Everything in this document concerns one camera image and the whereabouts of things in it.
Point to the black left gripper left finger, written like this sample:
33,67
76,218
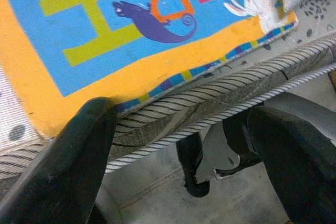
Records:
60,176

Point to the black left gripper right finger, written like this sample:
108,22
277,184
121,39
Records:
302,171

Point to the colourful children's board book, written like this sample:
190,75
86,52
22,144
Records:
78,51

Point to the robot left leg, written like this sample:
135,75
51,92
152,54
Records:
189,155

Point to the grey quilted mattress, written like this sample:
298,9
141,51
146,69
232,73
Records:
183,103

